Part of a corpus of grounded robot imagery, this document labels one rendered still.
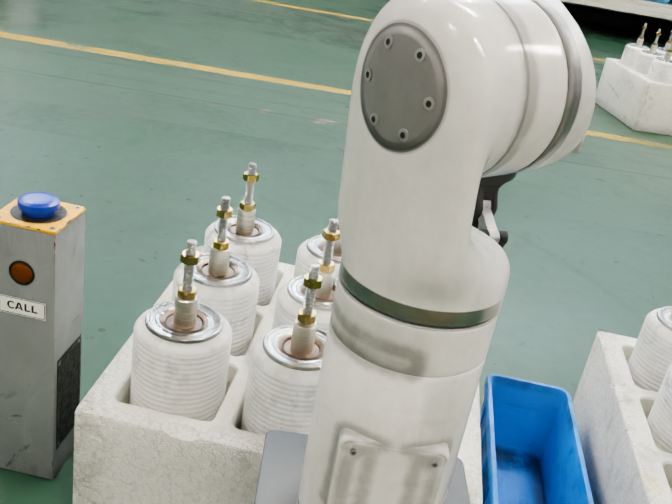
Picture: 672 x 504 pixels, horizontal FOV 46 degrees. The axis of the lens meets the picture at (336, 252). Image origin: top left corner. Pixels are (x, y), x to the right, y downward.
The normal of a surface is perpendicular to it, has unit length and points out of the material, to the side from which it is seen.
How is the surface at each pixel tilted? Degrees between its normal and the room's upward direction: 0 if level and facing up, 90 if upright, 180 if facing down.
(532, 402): 88
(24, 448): 90
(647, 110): 90
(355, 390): 90
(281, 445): 0
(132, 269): 0
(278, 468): 0
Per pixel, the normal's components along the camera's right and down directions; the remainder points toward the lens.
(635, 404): 0.16, -0.89
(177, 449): -0.15, 0.41
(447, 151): -0.52, 0.35
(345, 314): -0.87, 0.08
